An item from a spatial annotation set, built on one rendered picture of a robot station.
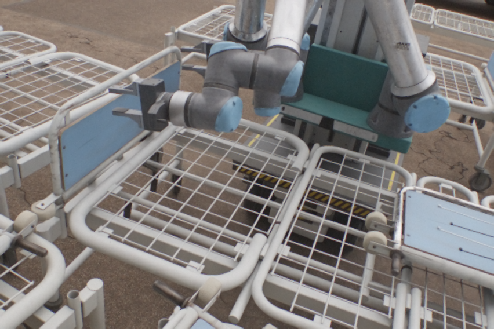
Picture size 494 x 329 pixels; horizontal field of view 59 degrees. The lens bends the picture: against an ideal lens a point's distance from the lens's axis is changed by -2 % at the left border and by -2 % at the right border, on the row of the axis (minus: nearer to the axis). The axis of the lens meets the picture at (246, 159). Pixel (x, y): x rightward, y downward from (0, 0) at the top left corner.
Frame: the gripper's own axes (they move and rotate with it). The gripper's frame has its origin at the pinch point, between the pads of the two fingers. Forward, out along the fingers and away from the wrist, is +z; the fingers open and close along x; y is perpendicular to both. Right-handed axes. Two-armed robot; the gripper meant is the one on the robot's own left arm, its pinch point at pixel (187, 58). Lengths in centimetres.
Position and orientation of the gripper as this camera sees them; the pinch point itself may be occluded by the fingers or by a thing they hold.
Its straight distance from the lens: 159.1
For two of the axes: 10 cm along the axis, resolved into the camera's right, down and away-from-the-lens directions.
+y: -3.4, 4.6, -8.2
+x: 0.2, 8.7, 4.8
